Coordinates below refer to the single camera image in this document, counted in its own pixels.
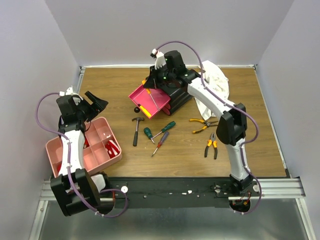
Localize black drawer cabinet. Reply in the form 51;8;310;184
157;68;201;115

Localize pink top drawer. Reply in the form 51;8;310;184
128;84;170;119

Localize orange black combination pliers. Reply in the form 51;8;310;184
204;132;219;160

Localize purple red screwdriver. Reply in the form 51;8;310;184
151;131;170;157

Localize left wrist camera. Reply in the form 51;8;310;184
58;86;83;105

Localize short green screwdriver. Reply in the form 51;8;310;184
143;127;155;144

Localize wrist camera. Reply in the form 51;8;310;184
150;48;166;70
58;86;83;105

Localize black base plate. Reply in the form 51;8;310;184
82;176;261;215

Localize red block in tray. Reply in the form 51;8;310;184
56;163;62;176

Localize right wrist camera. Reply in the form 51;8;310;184
150;48;166;70

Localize pink compartment tray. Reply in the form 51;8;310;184
45;117;122;178

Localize red white item in tray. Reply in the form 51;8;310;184
105;140;120;158

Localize aluminium rail frame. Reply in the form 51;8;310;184
41;67;315;240

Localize long green screwdriver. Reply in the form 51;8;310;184
152;121;176;139

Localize yellow needle nose pliers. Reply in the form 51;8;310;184
188;117;221;134

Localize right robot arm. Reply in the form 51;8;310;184
144;49;252;196

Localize black handled hammer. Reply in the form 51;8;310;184
131;117;145;147

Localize white cloth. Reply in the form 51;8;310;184
195;60;230;121

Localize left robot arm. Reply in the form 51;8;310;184
50;88;111;217

